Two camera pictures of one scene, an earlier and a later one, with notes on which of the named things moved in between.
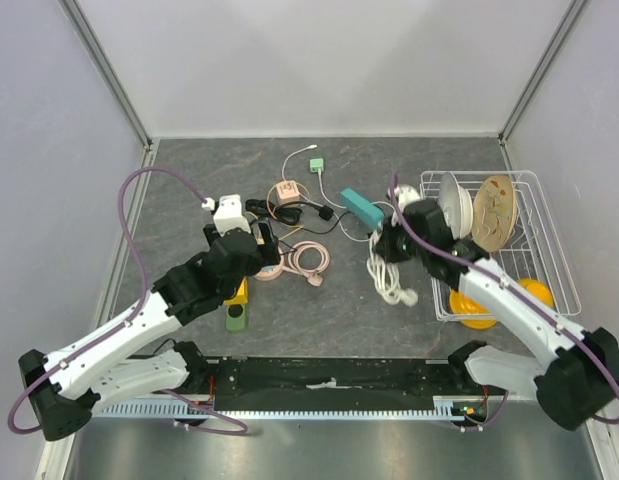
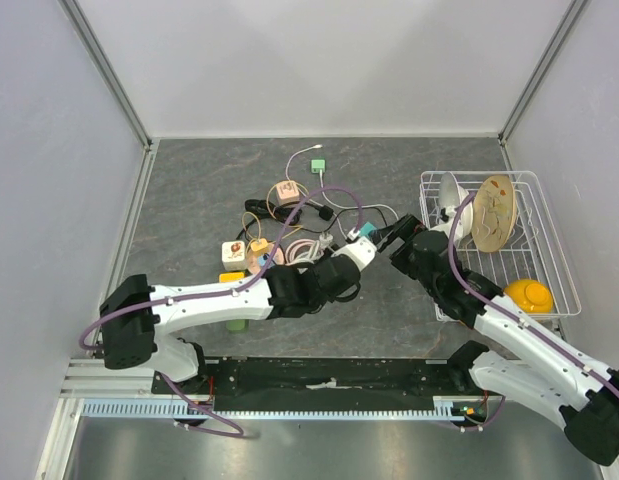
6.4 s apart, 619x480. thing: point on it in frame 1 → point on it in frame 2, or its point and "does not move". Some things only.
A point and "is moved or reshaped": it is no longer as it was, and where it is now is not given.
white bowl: [457, 205] does not move
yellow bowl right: [538, 289] does not move
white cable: [386, 278] is moved or reshaped
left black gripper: [267, 253] → [320, 261]
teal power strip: [362, 208] → [367, 228]
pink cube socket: [287, 192] does not move
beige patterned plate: [494, 213] does not move
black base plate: [319, 383] does not move
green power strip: [235, 317] does not move
